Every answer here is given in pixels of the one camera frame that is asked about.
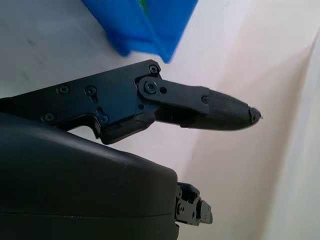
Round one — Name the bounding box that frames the blue plastic tray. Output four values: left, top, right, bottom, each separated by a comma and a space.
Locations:
81, 0, 200, 64

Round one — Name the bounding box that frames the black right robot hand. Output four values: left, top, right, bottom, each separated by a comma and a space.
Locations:
0, 59, 264, 240

